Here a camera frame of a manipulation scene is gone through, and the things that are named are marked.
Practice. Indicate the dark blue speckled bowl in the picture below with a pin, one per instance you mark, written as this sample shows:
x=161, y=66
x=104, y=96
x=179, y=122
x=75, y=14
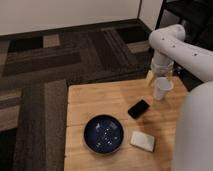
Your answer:
x=103, y=134

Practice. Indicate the black smartphone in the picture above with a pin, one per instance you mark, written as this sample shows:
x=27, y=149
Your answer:
x=138, y=109

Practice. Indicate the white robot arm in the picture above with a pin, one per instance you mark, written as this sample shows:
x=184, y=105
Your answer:
x=193, y=147

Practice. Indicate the white ceramic cup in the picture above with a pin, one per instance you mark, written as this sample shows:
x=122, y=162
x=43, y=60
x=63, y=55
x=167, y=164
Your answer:
x=161, y=87

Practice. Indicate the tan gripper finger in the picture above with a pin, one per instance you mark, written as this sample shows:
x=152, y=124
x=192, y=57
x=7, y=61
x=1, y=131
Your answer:
x=150, y=77
x=170, y=76

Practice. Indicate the white sponge block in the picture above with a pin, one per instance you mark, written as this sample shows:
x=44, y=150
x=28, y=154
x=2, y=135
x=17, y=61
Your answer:
x=143, y=141

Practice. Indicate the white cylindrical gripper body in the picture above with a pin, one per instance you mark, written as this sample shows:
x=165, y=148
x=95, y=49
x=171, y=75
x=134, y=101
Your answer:
x=161, y=65

